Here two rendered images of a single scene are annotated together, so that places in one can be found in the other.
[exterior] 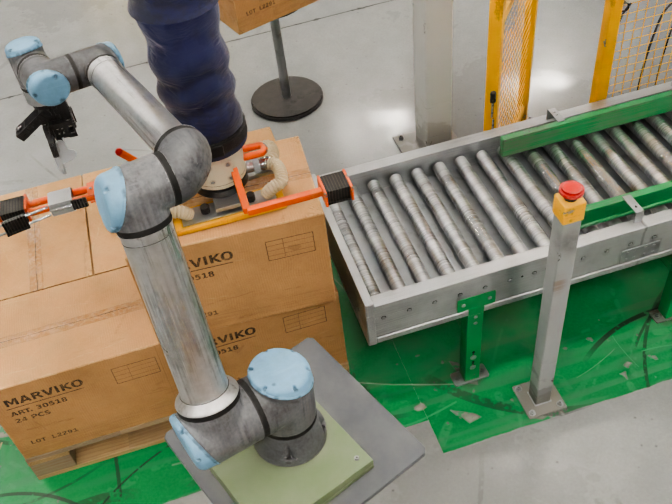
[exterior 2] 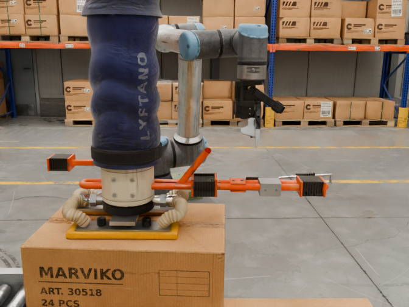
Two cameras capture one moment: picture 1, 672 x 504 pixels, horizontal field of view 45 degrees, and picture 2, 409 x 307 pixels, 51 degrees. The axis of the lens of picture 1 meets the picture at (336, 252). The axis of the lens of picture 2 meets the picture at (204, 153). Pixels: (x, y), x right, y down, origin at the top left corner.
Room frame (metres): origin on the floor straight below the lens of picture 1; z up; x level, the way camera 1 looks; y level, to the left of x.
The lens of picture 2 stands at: (3.20, 0.81, 1.51)
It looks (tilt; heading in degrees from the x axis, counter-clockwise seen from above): 14 degrees down; 190
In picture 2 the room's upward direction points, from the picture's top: 1 degrees clockwise
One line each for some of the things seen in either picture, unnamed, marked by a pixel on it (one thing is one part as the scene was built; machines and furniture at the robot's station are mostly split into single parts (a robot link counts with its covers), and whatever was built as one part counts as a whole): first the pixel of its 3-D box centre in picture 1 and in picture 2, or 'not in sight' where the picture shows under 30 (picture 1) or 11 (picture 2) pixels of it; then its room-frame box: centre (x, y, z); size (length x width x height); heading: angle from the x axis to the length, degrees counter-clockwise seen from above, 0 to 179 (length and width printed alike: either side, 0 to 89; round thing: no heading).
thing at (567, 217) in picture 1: (552, 311); not in sight; (1.64, -0.68, 0.50); 0.07 x 0.07 x 1.00; 11
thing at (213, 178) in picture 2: not in sight; (204, 184); (1.87, 0.57, 1.07); 0.10 x 0.08 x 0.06; 11
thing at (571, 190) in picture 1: (571, 192); not in sight; (1.64, -0.68, 1.02); 0.07 x 0.07 x 0.04
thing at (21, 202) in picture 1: (14, 210); (310, 186); (1.81, 0.91, 1.07); 0.08 x 0.07 x 0.05; 101
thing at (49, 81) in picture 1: (47, 79); (235, 42); (1.74, 0.64, 1.53); 0.12 x 0.12 x 0.09; 28
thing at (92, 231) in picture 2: not in sight; (124, 225); (2.01, 0.34, 0.97); 0.34 x 0.10 x 0.05; 101
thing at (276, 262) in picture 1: (229, 238); (137, 276); (1.92, 0.34, 0.74); 0.60 x 0.40 x 0.40; 98
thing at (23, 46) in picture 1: (30, 63); (252, 44); (1.84, 0.71, 1.52); 0.10 x 0.09 x 0.12; 28
